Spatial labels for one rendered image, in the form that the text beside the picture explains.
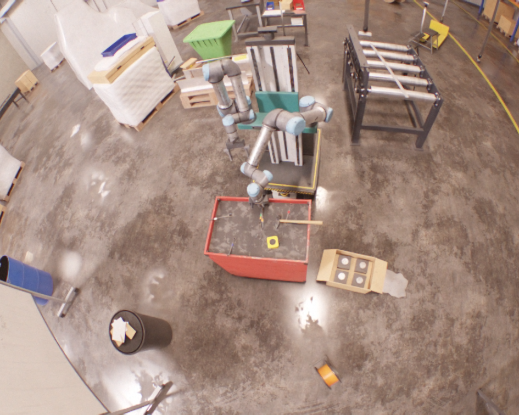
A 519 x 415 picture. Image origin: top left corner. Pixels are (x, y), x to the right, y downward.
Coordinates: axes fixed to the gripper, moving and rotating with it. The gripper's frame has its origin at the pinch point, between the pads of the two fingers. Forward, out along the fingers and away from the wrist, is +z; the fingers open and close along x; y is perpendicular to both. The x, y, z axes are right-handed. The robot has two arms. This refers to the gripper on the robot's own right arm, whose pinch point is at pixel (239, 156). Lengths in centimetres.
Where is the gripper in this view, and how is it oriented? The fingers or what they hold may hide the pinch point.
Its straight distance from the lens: 183.6
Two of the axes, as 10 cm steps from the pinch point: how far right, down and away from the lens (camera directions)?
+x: -9.5, 0.6, 3.0
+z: 2.3, 7.6, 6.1
